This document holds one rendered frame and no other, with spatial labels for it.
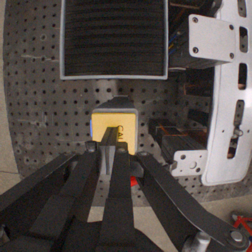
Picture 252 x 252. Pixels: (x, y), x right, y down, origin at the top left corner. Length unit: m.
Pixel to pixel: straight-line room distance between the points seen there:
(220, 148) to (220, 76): 0.20
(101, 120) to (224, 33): 0.26
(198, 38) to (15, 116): 0.81
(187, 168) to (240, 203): 2.21
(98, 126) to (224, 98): 0.34
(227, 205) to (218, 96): 2.09
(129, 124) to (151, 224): 1.98
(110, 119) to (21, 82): 0.66
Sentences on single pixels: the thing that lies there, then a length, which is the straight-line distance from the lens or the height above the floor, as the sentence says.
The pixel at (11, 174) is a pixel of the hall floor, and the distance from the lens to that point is 2.14.
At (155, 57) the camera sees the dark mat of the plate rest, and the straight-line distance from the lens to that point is 0.21.
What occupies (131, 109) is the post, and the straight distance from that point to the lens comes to 0.22.
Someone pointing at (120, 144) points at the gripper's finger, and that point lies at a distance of 0.16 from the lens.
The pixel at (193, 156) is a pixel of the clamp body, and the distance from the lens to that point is 0.37.
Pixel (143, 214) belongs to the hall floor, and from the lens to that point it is 1.98.
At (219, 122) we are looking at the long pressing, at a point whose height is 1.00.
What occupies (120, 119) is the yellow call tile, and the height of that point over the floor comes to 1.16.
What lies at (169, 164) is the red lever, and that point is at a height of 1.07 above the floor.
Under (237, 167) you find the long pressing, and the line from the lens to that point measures 0.55.
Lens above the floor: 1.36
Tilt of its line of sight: 76 degrees down
